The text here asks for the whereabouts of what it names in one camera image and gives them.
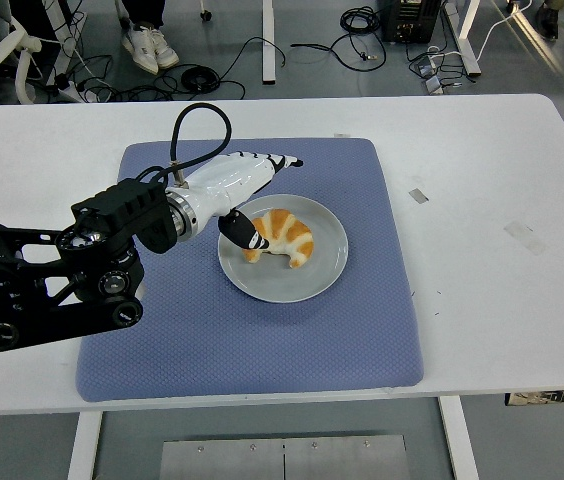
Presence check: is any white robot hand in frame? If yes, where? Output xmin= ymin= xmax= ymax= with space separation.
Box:
xmin=181 ymin=150 xmax=305 ymax=251

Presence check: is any croissant bread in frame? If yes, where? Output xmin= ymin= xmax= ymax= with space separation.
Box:
xmin=241 ymin=208 xmax=316 ymax=269

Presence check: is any grey round plate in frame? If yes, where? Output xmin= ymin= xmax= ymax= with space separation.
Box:
xmin=217 ymin=193 xmax=351 ymax=305

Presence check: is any white slim desk leg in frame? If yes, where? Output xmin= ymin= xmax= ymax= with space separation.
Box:
xmin=261 ymin=0 xmax=278 ymax=84

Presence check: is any person's foot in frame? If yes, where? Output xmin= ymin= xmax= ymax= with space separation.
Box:
xmin=149 ymin=28 xmax=181 ymax=69
xmin=533 ymin=3 xmax=561 ymax=42
xmin=121 ymin=24 xmax=161 ymax=76

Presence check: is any blue quilted mat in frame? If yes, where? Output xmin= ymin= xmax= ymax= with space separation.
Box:
xmin=75 ymin=138 xmax=424 ymax=404

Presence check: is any white power strip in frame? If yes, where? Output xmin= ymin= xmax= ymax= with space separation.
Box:
xmin=53 ymin=73 xmax=89 ymax=104

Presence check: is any person's leg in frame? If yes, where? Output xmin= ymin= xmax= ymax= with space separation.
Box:
xmin=116 ymin=0 xmax=167 ymax=29

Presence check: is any black power adapter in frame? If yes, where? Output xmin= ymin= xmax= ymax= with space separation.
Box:
xmin=409 ymin=53 xmax=439 ymax=79

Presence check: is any white office chair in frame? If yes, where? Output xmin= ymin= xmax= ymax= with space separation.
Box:
xmin=0 ymin=14 xmax=44 ymax=106

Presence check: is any black equipment box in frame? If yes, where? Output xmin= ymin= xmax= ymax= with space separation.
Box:
xmin=380 ymin=0 xmax=444 ymax=44

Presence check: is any white desk leg with foot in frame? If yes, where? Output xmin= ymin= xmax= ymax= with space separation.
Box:
xmin=441 ymin=0 xmax=484 ymax=77

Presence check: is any grey metal plate with screws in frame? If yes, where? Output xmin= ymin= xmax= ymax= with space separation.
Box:
xmin=159 ymin=434 xmax=411 ymax=480

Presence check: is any white table leg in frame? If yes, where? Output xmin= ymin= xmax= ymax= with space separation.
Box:
xmin=438 ymin=396 xmax=481 ymax=480
xmin=66 ymin=411 xmax=104 ymax=480

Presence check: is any large clear tape piece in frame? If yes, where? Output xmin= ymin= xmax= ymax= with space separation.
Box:
xmin=503 ymin=220 xmax=550 ymax=257

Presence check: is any small black cable coil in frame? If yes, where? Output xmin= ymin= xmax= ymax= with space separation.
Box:
xmin=178 ymin=64 xmax=222 ymax=94

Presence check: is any long thin black cable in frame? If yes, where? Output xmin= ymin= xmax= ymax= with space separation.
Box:
xmin=215 ymin=36 xmax=288 ymax=99

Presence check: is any thick black cable coil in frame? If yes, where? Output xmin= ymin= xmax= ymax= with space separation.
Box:
xmin=290 ymin=5 xmax=388 ymax=71

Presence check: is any white cable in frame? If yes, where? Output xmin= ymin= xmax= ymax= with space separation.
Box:
xmin=472 ymin=7 xmax=526 ymax=64

